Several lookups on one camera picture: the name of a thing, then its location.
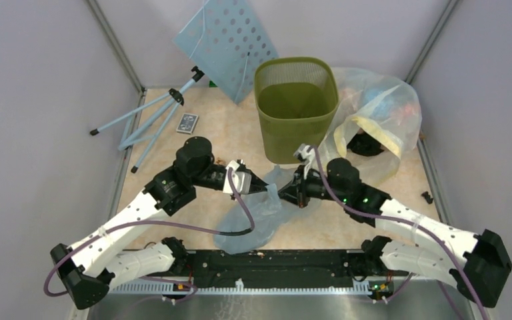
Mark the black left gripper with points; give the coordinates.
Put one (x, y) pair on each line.
(257, 184)

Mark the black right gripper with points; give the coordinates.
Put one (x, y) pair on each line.
(296, 192)

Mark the light blue trash bag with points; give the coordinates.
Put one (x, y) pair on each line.
(269, 212)

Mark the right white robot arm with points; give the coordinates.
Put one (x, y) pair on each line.
(477, 265)

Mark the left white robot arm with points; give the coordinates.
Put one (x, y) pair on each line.
(93, 266)

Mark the black crumpled trash bag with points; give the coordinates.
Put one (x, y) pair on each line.
(365, 145)

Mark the green plastic trash bin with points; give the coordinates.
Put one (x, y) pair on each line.
(296, 100)

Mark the playing card deck box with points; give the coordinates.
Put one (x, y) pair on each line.
(187, 123)

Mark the clear yellow-banded plastic bag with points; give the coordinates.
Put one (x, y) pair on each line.
(381, 106)

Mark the blue tripod stand legs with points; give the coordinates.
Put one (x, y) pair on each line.
(174, 98)

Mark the small black clip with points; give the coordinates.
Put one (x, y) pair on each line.
(427, 197)

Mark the blue perforated music stand desk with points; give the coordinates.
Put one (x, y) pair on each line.
(227, 41)

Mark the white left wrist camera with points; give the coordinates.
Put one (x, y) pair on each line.
(237, 175)

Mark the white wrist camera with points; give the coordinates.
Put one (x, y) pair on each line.
(237, 175)
(307, 156)

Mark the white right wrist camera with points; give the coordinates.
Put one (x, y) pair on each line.
(307, 156)

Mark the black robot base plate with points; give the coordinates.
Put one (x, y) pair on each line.
(275, 269)

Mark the white slotted cable duct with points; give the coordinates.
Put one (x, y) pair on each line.
(143, 287)

